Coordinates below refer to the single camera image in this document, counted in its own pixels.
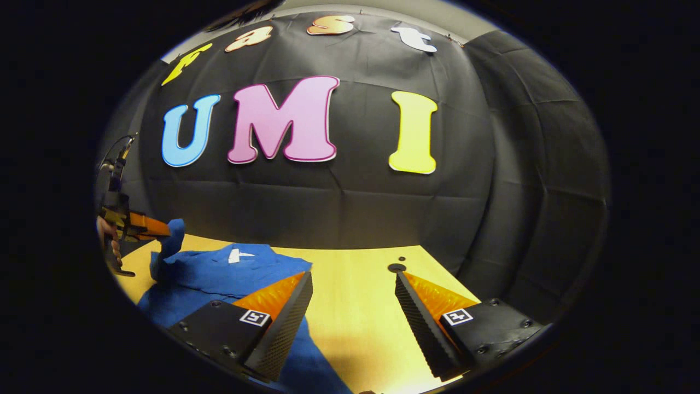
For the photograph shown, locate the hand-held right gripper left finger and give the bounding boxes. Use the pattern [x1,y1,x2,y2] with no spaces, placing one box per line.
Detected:
[167,271,314,384]

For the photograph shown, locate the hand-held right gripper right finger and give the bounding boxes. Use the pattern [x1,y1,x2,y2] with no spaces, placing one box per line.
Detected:
[394,271,547,383]

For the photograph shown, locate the blue button jacket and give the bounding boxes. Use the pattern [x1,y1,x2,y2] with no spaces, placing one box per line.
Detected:
[137,219,354,394]

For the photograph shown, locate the black backdrop cloth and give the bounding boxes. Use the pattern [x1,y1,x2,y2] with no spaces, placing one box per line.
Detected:
[96,11,611,323]

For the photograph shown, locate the dark hair strands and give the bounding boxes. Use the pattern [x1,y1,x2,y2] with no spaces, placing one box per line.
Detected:
[205,0,288,32]

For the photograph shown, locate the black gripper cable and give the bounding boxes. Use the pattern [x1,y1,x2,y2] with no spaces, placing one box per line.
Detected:
[98,134,137,167]

